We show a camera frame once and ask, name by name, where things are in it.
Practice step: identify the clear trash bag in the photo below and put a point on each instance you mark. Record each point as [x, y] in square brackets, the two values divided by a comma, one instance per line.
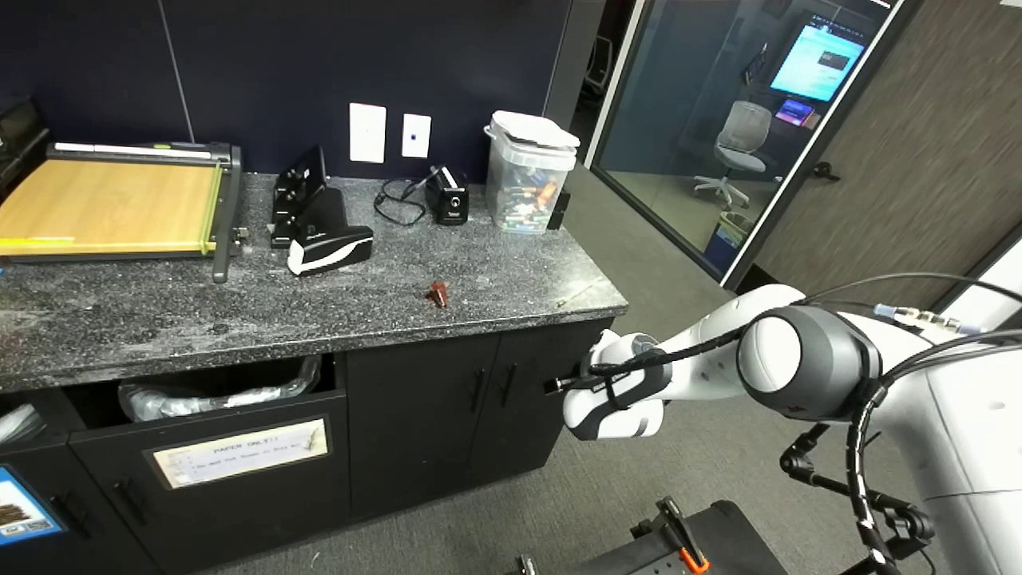
[215, 394]
[16, 423]

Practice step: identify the blue recycling bin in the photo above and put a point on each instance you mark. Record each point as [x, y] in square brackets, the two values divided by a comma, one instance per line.
[726, 243]

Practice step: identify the black cabinet door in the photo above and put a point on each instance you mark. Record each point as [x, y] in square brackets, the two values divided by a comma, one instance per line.
[407, 435]
[531, 431]

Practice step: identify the paper cutter with wooden board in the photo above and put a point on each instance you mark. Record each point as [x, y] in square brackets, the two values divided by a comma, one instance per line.
[104, 206]

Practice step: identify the clear plastic container with lid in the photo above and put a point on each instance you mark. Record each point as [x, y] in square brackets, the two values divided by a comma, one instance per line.
[527, 180]

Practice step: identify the black and white stapler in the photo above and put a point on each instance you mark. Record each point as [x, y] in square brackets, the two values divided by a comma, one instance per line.
[331, 243]

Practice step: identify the black clamp with orange tip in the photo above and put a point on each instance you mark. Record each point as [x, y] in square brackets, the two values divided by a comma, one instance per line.
[683, 535]

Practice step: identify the white blank wall plate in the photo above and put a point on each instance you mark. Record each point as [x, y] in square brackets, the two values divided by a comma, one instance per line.
[367, 132]

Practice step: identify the black bin drawer blue label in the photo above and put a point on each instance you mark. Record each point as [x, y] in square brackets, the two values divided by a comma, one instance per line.
[72, 479]

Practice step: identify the black electric pencil sharpener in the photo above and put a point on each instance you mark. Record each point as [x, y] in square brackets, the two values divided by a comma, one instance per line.
[449, 200]

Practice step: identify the white wall socket plate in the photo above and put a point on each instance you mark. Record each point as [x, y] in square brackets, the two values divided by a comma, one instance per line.
[416, 136]

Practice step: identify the small tablet screen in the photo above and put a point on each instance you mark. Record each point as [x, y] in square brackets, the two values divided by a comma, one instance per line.
[794, 112]

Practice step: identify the black articulated stand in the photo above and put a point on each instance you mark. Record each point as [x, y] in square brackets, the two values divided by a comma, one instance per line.
[830, 483]

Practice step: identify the white office chair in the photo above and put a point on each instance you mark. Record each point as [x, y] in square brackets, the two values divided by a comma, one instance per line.
[738, 140]

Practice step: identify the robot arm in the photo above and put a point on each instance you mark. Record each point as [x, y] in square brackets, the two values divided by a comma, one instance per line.
[798, 363]

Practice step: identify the wooden room door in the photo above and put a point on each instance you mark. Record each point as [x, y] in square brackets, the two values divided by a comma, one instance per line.
[918, 152]

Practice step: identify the black hole punch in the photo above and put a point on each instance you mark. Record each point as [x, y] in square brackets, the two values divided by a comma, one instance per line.
[294, 196]

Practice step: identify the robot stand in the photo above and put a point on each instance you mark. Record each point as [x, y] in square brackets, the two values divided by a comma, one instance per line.
[718, 543]

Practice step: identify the small red-brown object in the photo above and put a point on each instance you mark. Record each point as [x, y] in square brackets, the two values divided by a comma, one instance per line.
[437, 295]

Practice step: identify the wall monitor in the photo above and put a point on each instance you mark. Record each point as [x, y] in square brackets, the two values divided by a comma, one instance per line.
[816, 62]

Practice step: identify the black machine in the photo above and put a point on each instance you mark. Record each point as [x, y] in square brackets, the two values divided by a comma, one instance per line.
[20, 140]

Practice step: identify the black cabinet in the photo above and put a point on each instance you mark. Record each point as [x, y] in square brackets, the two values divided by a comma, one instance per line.
[399, 431]

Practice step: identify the black bin drawer with label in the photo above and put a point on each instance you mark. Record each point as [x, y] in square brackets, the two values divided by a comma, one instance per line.
[239, 503]

